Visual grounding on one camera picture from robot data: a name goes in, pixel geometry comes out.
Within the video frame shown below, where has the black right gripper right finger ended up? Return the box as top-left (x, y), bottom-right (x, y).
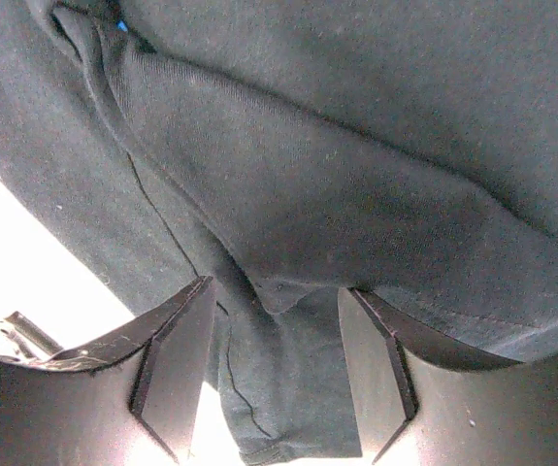
top-left (338, 289), bottom-right (558, 465)

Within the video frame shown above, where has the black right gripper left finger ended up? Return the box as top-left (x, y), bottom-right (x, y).
top-left (0, 277), bottom-right (215, 465)

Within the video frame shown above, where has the black t-shirt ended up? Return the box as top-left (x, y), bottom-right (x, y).
top-left (0, 1), bottom-right (558, 465)

